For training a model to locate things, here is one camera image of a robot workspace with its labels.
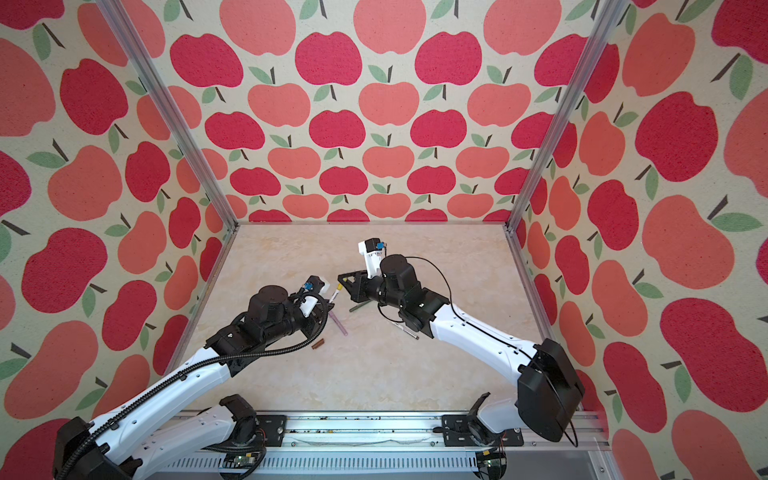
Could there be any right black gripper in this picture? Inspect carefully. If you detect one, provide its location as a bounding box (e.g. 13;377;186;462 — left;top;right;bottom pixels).
335;268;402;315

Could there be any pink pen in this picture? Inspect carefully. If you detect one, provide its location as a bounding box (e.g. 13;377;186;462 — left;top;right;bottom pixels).
330;312;348;337

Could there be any white pen brown end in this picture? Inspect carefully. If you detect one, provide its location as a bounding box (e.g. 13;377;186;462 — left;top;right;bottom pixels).
394;323;419;341

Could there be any white pen yellow end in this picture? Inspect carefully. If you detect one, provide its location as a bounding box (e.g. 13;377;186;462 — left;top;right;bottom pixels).
328;283;344;310

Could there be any green pen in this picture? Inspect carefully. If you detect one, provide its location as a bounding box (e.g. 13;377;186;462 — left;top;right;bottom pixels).
349;301;371;313

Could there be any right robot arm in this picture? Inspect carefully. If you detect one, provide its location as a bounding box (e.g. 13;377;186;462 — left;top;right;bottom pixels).
338;254;585;446

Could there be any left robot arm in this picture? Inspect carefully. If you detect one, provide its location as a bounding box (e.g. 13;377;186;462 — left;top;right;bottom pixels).
52;276;333;479

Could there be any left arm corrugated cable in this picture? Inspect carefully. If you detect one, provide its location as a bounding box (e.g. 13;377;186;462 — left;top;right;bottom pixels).
53;287;331;480

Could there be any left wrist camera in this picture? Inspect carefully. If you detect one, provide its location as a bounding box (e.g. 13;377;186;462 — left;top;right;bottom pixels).
299;275;331;318

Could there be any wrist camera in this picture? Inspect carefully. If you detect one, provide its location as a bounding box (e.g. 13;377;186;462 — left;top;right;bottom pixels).
299;275;331;318
358;237;386;279

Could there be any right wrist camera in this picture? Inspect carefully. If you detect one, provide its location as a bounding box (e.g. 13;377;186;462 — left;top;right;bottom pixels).
358;237;386;279

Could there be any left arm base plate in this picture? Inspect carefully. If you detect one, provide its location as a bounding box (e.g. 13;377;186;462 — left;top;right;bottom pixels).
222;414;287;451

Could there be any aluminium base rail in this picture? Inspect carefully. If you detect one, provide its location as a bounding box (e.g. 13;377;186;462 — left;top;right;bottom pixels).
153;411;621;479

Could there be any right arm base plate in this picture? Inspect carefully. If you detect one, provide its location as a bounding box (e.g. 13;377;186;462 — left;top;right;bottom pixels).
433;415;524;448

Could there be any left aluminium frame post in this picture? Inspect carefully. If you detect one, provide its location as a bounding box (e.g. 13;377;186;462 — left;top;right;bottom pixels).
96;1;239;233

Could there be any aluminium frame post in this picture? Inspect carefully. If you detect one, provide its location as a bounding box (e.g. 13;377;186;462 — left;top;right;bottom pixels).
96;1;239;233
504;0;629;237

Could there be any right aluminium frame post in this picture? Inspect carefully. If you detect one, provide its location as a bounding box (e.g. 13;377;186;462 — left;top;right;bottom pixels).
504;0;629;237

